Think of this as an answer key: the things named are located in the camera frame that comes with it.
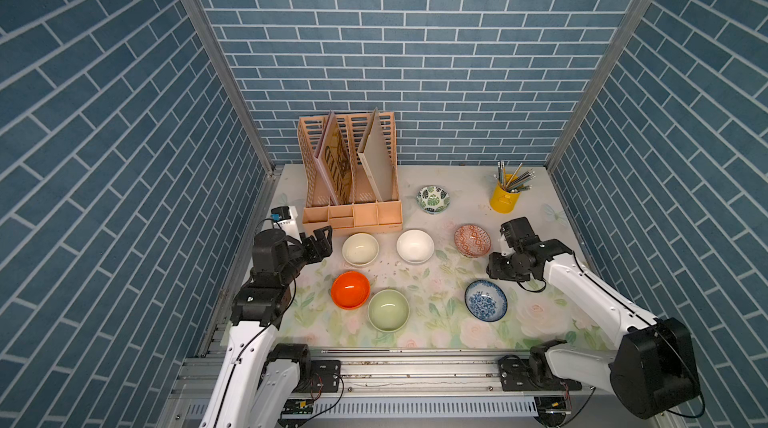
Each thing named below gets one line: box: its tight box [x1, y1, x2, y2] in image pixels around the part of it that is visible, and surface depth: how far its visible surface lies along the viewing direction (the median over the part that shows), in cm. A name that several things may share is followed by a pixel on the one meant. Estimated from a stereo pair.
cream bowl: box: [341, 232, 380, 267], surface depth 95 cm
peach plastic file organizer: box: [297, 111, 403, 232], surface depth 101 cm
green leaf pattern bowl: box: [416, 185, 451, 215], surface depth 110 cm
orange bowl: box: [331, 271, 371, 310], surface depth 87 cm
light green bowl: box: [367, 289, 410, 333], surface depth 84 cm
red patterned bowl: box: [454, 224, 492, 258], surface depth 98 cm
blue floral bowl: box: [464, 280, 508, 322], surface depth 86 cm
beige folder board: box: [357, 107, 393, 202], surface depth 96 cm
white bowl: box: [396, 228, 435, 265], surface depth 97 cm
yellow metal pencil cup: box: [489, 174, 521, 214], surface depth 106 cm
